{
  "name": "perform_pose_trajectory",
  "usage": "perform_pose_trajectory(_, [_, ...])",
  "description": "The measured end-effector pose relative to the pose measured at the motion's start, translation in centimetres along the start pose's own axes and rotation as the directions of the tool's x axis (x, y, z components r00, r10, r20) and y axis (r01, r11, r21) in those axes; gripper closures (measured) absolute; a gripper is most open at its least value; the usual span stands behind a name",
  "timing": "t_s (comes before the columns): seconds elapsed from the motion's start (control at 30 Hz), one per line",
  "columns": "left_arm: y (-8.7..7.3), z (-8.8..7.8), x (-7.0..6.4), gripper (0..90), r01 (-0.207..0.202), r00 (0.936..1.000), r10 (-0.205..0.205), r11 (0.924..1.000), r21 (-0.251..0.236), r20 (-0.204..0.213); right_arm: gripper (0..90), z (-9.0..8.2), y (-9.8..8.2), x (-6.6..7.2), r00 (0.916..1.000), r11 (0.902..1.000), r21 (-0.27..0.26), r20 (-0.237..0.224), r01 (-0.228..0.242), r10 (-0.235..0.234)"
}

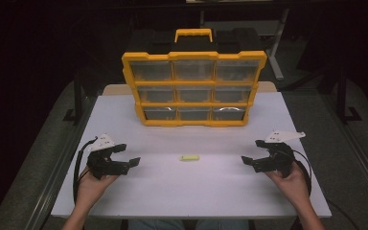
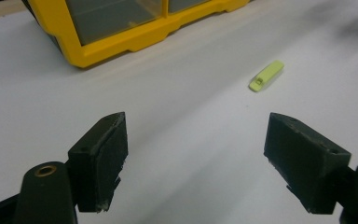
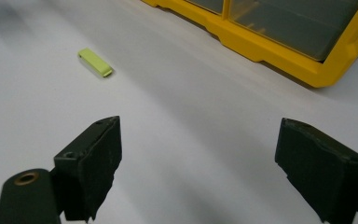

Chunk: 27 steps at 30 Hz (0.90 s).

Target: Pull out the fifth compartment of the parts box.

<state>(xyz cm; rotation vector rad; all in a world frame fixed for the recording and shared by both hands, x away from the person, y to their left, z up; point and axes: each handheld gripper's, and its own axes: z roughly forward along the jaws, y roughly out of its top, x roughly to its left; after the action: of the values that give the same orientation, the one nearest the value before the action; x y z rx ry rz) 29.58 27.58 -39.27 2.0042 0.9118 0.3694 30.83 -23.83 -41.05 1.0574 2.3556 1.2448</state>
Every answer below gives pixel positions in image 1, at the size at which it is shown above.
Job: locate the aluminium rail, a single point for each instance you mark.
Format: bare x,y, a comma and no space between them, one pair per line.
361,150
56,179

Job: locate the yellow black drawer organizer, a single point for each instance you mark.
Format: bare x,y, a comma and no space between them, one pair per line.
193,83

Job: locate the person's right hand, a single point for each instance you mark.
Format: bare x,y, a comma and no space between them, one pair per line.
290,187

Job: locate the set of clear plastic drawers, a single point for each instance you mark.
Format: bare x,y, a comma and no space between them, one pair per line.
151,71

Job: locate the black metal stand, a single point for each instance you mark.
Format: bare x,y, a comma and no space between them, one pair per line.
342,96
78,96

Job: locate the person's left hand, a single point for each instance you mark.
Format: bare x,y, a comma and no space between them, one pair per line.
92,188

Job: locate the small pale yellow block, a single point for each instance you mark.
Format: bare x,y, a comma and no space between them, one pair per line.
189,157

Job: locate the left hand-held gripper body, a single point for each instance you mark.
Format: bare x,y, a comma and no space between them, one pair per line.
103,163

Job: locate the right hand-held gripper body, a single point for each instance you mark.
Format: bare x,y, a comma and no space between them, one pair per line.
279,156

